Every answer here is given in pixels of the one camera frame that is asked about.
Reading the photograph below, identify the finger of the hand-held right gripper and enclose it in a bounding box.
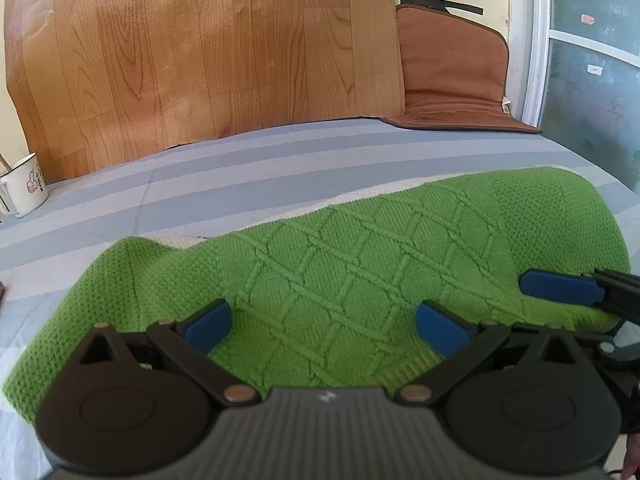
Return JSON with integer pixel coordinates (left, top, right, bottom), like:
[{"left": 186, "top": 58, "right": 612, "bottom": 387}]
[
  {"left": 584, "top": 327, "right": 640, "bottom": 402},
  {"left": 519, "top": 268, "right": 640, "bottom": 329}
]

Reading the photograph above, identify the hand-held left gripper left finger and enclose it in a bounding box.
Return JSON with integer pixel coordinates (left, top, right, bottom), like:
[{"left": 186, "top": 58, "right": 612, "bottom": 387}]
[{"left": 80, "top": 299, "right": 261, "bottom": 407}]

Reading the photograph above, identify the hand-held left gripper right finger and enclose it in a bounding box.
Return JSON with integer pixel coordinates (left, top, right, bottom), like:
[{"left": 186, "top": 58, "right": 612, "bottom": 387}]
[{"left": 397, "top": 300, "right": 583, "bottom": 405}]

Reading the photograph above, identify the navy and green knit sweater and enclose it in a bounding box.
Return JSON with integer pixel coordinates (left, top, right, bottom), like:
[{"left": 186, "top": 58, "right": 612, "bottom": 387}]
[{"left": 2, "top": 166, "right": 632, "bottom": 418}]

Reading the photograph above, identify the striped blue bed sheet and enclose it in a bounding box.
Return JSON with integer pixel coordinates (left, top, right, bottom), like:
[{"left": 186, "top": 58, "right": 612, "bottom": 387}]
[{"left": 0, "top": 117, "right": 640, "bottom": 480}]

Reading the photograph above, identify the frosted glass door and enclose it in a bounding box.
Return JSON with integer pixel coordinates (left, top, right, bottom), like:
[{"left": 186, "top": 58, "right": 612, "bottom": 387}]
[{"left": 540, "top": 0, "right": 640, "bottom": 187}]

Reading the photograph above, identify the white enamel mug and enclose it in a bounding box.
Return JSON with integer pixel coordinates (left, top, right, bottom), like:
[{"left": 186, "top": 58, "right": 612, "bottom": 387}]
[{"left": 0, "top": 152, "right": 50, "bottom": 219}]

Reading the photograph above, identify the brown seat cushion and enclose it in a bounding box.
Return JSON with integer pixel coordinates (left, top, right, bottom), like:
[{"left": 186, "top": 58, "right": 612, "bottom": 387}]
[{"left": 379, "top": 4, "right": 544, "bottom": 135}]

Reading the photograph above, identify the wood-pattern vinyl sheet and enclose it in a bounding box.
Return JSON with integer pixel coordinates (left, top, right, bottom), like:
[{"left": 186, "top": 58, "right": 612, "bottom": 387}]
[{"left": 2, "top": 0, "right": 407, "bottom": 184}]

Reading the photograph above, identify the white door frame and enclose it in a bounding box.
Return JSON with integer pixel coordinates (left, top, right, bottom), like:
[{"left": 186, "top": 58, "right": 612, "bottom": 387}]
[{"left": 519, "top": 0, "right": 552, "bottom": 129}]

